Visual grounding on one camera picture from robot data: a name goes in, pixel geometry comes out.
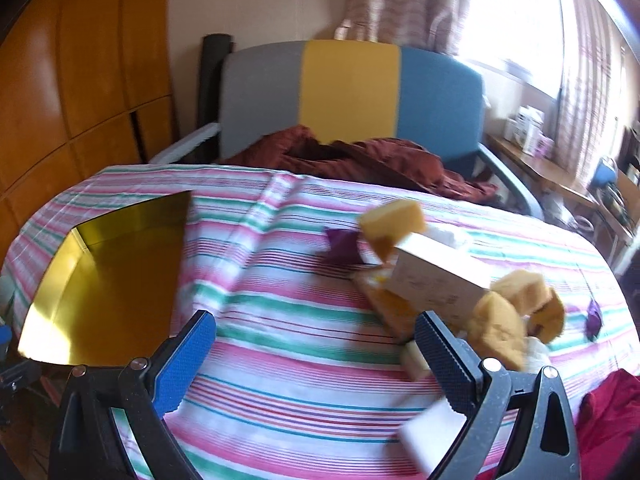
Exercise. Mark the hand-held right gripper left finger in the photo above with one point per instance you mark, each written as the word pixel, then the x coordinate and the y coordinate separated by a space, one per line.
pixel 185 360

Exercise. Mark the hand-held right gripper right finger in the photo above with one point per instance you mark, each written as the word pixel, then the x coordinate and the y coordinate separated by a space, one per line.
pixel 445 360

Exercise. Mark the beige sponge block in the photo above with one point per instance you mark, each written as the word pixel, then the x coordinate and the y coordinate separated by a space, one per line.
pixel 415 362

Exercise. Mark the white rectangular block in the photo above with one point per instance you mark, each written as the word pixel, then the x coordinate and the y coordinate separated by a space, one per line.
pixel 430 430

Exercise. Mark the yellow label snack packet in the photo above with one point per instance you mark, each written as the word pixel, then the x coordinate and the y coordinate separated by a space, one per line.
pixel 390 305

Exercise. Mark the cream cardboard box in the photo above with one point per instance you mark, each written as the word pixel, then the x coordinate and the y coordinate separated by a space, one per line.
pixel 435 280

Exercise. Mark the yellow sponge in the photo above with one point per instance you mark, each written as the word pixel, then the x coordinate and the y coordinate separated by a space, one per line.
pixel 395 220
pixel 525 285

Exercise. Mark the gold tin box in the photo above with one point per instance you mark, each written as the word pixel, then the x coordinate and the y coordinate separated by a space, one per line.
pixel 115 270

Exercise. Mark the white plastic wrap ball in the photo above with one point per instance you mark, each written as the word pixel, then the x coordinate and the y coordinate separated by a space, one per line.
pixel 537 355
pixel 445 235

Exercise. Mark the purple packet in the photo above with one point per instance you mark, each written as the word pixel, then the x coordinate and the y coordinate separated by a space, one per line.
pixel 593 320
pixel 340 247

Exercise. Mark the striped bed sheet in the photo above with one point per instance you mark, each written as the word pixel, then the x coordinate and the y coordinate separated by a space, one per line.
pixel 280 280

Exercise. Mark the red cloth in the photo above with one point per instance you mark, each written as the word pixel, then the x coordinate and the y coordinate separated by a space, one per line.
pixel 615 420

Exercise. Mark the maroon quilt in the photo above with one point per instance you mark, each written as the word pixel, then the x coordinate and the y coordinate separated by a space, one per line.
pixel 400 160

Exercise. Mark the wooden desk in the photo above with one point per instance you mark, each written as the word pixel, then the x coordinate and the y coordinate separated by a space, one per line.
pixel 550 170

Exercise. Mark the pink carton box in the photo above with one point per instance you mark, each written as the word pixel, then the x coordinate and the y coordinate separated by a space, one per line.
pixel 545 147

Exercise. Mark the white carton box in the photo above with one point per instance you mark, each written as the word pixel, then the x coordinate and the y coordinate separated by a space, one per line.
pixel 527 127

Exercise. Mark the grey yellow blue headboard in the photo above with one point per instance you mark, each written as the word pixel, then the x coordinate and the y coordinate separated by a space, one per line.
pixel 350 90

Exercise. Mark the wooden wardrobe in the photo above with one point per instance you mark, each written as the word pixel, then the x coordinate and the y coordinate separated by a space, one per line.
pixel 75 85

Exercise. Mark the pink patterned curtain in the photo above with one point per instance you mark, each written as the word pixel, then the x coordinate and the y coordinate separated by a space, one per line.
pixel 400 0
pixel 590 70

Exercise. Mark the window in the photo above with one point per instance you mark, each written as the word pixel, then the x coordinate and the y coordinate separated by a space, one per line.
pixel 515 20

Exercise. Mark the grey bed rail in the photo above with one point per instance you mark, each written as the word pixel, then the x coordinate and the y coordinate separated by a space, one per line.
pixel 185 142
pixel 515 180

